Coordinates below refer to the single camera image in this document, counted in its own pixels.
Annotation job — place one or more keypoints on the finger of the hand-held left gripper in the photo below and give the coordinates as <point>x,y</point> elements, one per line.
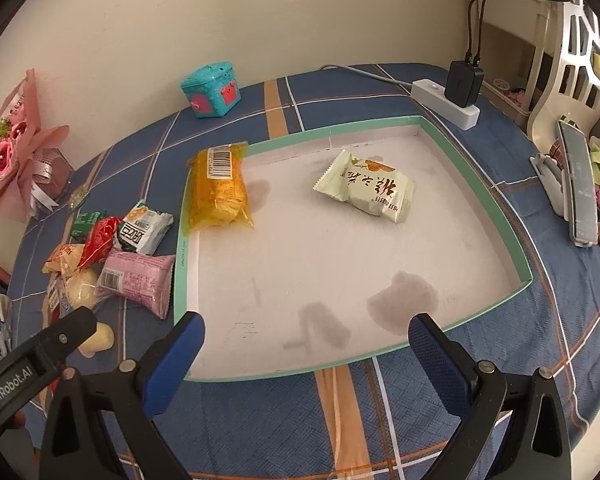
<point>67,332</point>

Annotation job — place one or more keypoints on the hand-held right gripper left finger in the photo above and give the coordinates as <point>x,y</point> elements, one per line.
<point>176,359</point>

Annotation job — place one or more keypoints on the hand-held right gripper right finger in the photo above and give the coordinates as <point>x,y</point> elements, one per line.
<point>439,356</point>

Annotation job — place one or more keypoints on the orange cream snack packet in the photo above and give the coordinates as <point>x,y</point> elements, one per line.
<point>62,257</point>

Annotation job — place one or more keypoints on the red snack packet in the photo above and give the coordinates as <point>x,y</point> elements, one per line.
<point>97,240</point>

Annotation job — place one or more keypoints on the green-edged white cardboard tray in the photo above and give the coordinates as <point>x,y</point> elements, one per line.
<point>305,260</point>

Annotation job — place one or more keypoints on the pink snack packet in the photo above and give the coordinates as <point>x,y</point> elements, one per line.
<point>140,277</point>

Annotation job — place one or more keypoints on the blue plaid tablecloth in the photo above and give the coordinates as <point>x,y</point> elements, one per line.
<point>380,425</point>

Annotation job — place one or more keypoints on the dark green snack packet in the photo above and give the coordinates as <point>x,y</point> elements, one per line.
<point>86,221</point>

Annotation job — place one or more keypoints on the white green snack packet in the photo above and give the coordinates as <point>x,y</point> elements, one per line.
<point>145,227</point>

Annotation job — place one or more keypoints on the small green yellow packet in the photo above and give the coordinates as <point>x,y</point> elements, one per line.
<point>78,199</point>

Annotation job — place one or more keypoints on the clear pink box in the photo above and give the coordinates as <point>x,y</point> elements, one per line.
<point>60,172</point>

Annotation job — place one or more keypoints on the yellow cake packet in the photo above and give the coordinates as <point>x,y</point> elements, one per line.
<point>220,195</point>

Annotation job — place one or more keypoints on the pink flower bouquet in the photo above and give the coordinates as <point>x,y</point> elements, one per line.
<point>10,160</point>

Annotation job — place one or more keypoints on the pale green snack packet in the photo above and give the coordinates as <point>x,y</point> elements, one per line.
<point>370,185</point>

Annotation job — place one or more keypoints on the grey plastic holder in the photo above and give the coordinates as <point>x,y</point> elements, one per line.
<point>550,180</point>

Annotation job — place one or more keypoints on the grey remote control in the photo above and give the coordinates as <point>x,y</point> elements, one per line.
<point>580,185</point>

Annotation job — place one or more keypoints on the white power strip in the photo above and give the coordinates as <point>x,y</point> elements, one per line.
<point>425,91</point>

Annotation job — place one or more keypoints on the teal toy house box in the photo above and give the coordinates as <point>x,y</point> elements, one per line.
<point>210,87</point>

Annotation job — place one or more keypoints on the white carved chair back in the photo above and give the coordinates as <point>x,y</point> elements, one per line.
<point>555,105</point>

